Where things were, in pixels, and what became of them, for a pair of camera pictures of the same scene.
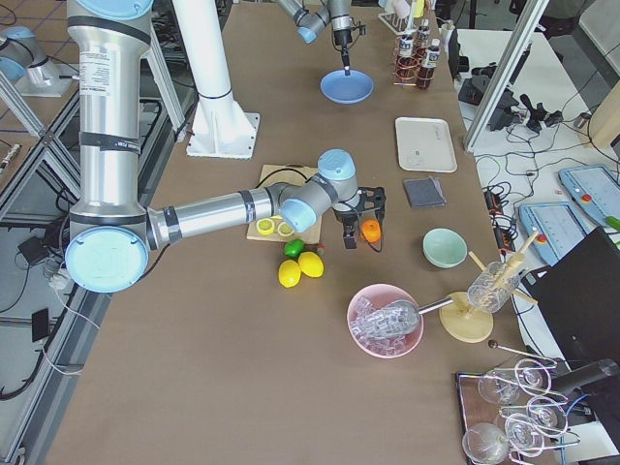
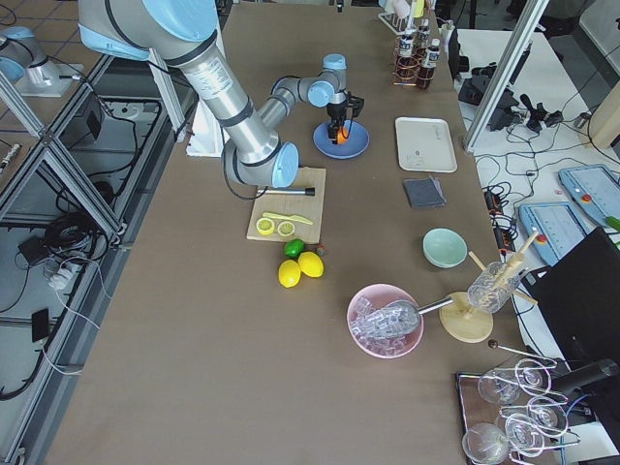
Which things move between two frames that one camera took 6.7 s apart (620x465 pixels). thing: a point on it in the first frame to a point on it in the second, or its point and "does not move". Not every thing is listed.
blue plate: x=339 y=88 to x=355 y=144
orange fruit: x=371 y=231 to x=341 y=139
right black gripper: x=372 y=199 to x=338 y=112
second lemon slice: x=285 y=230 does not move
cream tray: x=424 y=144 does not move
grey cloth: x=424 y=192 does not move
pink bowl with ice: x=385 y=322 does not move
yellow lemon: x=310 y=263 does not move
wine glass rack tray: x=511 y=415 does not move
